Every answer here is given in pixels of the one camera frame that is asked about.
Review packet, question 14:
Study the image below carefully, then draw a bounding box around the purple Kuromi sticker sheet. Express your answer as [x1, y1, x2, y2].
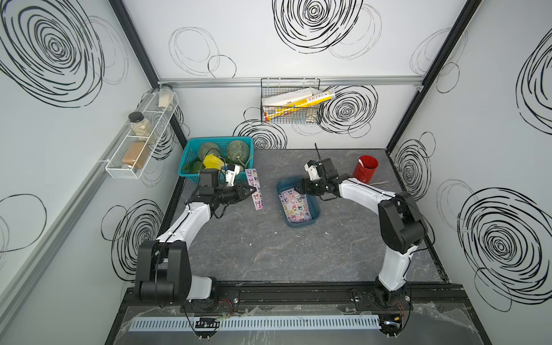
[244, 167, 265, 211]

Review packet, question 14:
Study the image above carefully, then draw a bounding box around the dark teal storage box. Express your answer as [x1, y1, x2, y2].
[277, 176, 321, 229]

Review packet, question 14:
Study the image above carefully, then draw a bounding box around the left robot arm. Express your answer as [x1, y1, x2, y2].
[135, 169, 258, 307]

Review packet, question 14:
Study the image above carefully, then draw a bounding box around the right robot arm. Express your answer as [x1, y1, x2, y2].
[295, 158, 428, 309]

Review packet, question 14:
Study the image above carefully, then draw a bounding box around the yellow foil box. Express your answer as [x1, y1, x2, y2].
[263, 91, 335, 122]

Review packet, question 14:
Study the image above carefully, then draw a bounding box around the green toy cucumber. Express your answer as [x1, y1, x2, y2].
[181, 160, 203, 174]

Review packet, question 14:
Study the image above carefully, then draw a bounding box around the red cup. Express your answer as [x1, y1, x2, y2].
[353, 155, 379, 184]

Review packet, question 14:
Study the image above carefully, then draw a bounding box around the right green melon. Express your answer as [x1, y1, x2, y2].
[227, 140, 250, 166]

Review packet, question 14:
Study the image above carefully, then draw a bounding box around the green melon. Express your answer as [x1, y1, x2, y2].
[198, 142, 222, 161]
[227, 140, 250, 166]

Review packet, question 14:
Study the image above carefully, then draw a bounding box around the left green melon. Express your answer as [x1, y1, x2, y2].
[198, 142, 222, 161]

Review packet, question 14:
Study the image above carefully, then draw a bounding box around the teal plastic basket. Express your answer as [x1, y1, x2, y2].
[178, 137, 254, 183]

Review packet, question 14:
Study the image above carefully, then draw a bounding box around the white paper package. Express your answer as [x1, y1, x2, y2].
[262, 88, 321, 107]

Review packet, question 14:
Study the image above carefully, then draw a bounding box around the black lid spice jar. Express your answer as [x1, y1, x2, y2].
[128, 112, 152, 139]

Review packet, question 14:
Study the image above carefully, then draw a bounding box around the clear lid jar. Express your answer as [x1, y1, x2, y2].
[158, 83, 173, 110]

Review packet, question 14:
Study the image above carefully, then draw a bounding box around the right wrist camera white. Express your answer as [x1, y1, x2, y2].
[305, 160, 321, 181]

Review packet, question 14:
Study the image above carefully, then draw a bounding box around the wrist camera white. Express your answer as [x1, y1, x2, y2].
[225, 164, 242, 187]
[305, 160, 321, 181]

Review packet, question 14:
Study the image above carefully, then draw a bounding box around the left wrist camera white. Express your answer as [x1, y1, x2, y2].
[225, 164, 242, 187]

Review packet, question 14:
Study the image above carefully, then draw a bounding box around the black wire wall basket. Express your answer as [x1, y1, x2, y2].
[260, 78, 321, 124]

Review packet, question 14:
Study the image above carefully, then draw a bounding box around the white wire wall shelf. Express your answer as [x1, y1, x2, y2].
[105, 85, 179, 180]

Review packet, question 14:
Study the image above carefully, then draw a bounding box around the white slotted cable duct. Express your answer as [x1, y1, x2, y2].
[129, 315, 381, 332]

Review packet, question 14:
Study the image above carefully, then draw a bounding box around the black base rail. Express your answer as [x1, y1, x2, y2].
[118, 281, 471, 314]

